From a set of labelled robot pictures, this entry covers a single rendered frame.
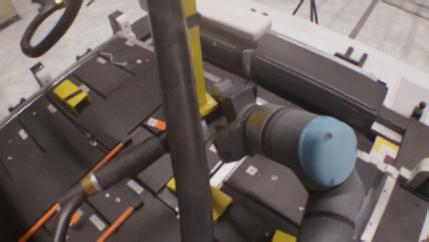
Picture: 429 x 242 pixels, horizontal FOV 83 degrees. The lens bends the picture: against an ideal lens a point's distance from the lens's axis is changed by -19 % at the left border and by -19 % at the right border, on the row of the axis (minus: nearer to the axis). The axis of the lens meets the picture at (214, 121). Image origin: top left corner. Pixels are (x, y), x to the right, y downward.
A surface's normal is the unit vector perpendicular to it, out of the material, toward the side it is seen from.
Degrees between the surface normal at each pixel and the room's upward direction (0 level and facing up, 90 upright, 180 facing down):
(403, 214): 0
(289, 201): 0
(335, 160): 55
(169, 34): 45
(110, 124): 0
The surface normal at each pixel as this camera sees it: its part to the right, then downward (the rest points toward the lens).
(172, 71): 0.02, 0.09
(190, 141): 0.44, 0.01
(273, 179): -0.06, -0.63
